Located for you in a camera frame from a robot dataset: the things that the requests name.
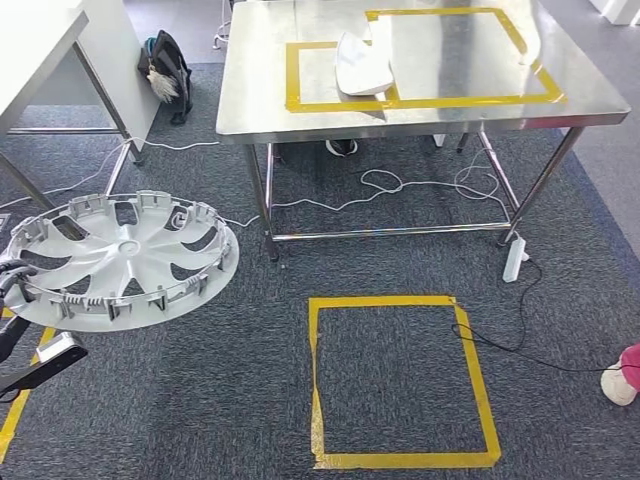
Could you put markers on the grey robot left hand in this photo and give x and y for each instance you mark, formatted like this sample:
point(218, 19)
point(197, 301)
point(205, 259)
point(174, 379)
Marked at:
point(17, 272)

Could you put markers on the silver plastic wheel hubcap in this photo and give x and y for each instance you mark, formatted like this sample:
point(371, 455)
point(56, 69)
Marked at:
point(127, 248)

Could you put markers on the stainless steel workbench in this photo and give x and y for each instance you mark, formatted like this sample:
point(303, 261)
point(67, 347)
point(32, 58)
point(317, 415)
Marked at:
point(260, 99)

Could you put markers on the white plastic part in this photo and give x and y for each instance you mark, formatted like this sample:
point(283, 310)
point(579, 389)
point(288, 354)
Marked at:
point(362, 66)

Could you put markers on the floor socket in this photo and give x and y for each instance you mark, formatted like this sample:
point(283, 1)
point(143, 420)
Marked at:
point(4, 220)

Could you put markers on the yellow floor tape strip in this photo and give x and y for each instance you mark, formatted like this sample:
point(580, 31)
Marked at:
point(15, 417)

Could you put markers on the white desk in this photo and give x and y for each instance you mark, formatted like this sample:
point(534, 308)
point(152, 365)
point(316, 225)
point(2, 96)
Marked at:
point(30, 53)

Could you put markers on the black bag with fur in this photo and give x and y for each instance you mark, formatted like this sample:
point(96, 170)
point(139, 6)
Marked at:
point(172, 60)

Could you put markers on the small yellow tape rectangle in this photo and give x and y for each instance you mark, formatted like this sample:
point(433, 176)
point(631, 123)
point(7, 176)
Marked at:
point(292, 79)

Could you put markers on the black white shoe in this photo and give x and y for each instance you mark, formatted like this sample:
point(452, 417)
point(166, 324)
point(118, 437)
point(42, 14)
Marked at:
point(343, 147)

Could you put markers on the yellow floor tape square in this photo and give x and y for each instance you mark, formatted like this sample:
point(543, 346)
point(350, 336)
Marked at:
point(400, 460)

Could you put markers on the large yellow tape rectangle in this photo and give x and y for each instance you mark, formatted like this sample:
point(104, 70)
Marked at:
point(475, 102)

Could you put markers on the white power strip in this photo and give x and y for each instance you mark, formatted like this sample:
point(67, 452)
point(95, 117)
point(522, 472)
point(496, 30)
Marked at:
point(515, 262)

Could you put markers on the person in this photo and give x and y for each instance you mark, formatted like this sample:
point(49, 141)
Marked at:
point(617, 391)

